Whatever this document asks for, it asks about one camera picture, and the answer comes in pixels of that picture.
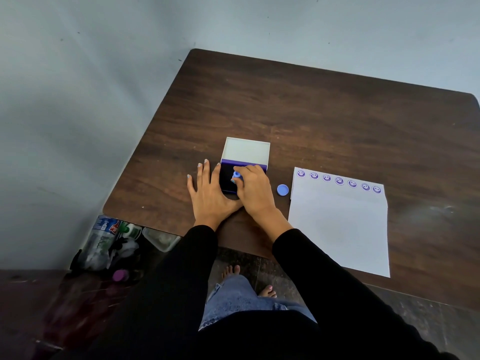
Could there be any person's left hand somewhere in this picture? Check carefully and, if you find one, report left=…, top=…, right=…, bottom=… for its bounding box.
left=187, top=159, right=245, bottom=232

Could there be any person's right hand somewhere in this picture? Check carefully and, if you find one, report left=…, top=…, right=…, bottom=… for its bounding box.
left=230, top=164, right=293, bottom=232

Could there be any purple ink pad white lid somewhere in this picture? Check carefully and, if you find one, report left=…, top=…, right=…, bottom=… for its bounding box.
left=218, top=137, right=271, bottom=195

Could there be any person's left forearm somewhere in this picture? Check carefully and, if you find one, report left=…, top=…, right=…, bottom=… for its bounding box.
left=84, top=216, right=226, bottom=360

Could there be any person's right forearm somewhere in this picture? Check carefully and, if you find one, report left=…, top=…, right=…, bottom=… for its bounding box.
left=255, top=210, right=456, bottom=360

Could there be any clear plastic food container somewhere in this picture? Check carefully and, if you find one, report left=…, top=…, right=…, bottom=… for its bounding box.
left=142, top=227, right=182, bottom=253

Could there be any person's left foot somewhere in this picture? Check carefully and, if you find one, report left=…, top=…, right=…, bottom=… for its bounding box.
left=220, top=264, right=241, bottom=282

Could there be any green capped plastic bottle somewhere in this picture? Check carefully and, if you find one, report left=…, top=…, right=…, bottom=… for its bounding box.
left=119, top=222, right=143, bottom=241

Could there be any black trash bag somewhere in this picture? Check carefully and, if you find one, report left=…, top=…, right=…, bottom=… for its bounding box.
left=68, top=221, right=181, bottom=286

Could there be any person's blue jeans leg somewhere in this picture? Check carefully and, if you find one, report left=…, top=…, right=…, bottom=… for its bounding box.
left=198, top=275, right=318, bottom=331

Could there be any white envelope with smiley prints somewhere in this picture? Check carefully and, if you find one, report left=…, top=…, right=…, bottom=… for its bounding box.
left=287, top=167, right=391, bottom=278

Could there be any clear plastic bottle blue label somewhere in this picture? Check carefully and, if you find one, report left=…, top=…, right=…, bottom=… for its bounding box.
left=79, top=215, right=125, bottom=271

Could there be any person's black shirt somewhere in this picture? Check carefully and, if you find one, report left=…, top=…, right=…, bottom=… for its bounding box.
left=197, top=310, right=327, bottom=360

